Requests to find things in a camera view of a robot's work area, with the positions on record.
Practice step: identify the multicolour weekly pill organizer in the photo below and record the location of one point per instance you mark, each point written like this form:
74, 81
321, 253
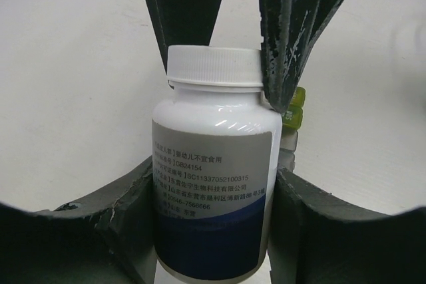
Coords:
292, 120

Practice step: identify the white blue pill bottle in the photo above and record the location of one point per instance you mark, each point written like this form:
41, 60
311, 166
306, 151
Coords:
215, 148

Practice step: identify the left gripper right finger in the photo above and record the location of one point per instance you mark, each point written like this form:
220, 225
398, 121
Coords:
290, 29

